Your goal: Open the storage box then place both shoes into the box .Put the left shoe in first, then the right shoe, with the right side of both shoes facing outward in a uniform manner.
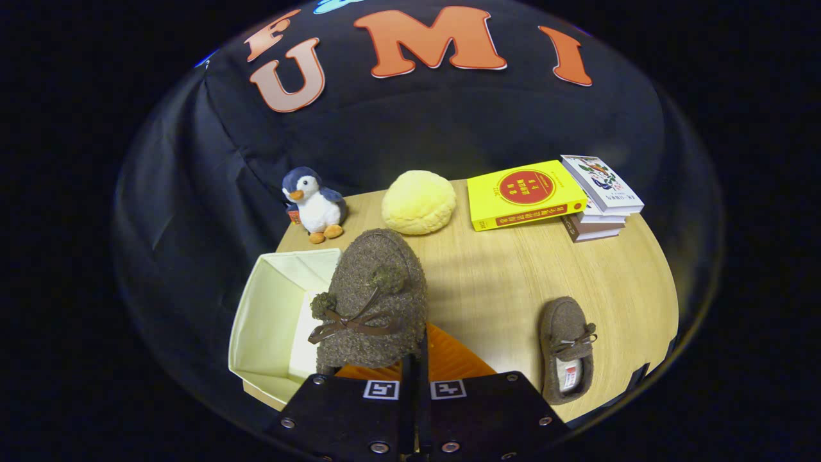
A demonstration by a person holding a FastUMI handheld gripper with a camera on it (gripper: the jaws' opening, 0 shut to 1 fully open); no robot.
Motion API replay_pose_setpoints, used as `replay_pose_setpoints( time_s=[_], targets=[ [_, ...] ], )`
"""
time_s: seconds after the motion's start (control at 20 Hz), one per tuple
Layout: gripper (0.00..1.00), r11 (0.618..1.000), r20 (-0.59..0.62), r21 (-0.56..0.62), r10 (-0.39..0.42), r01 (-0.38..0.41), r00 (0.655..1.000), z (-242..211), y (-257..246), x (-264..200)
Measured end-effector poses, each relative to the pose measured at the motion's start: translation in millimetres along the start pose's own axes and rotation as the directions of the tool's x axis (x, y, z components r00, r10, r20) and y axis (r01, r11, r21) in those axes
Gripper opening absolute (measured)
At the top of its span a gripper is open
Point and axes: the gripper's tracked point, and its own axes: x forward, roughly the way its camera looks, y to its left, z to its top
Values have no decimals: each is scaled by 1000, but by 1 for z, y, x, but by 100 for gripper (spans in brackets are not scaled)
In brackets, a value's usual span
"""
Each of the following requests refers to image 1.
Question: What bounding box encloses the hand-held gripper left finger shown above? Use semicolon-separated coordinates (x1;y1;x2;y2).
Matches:
266;353;418;461

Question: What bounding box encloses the dark brown book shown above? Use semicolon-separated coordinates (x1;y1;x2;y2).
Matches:
561;214;624;244

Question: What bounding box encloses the brown fabric storage box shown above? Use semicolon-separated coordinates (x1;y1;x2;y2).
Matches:
228;248;344;412

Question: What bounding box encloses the penguin plush toy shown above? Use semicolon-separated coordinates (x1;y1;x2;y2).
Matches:
281;166;349;245

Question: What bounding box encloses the white illustrated book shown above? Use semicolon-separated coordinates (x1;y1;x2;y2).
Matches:
559;154;645;216

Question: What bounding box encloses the yellow plush bun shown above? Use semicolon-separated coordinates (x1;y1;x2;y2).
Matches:
381;169;458;236

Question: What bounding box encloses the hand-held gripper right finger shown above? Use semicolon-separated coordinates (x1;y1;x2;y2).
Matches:
418;323;572;461

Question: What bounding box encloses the brown fuzzy shoe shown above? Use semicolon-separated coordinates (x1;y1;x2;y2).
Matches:
538;296;598;406
307;228;429;375

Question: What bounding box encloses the yellow book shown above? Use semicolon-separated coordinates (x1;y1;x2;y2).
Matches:
466;159;589;232

